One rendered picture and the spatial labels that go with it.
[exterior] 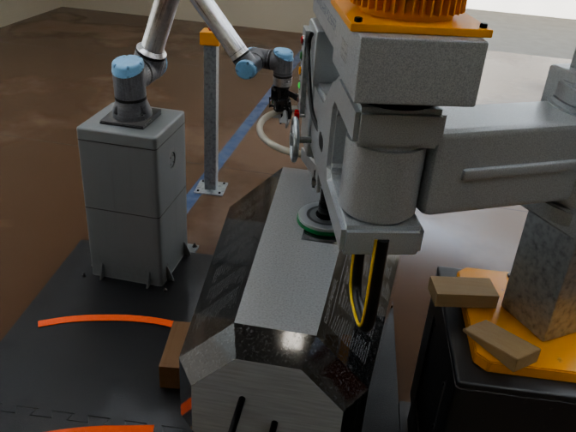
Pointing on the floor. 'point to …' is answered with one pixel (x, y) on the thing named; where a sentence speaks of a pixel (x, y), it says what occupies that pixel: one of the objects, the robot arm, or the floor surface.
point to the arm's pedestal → (135, 197)
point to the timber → (169, 365)
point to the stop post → (210, 186)
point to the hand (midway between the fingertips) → (284, 123)
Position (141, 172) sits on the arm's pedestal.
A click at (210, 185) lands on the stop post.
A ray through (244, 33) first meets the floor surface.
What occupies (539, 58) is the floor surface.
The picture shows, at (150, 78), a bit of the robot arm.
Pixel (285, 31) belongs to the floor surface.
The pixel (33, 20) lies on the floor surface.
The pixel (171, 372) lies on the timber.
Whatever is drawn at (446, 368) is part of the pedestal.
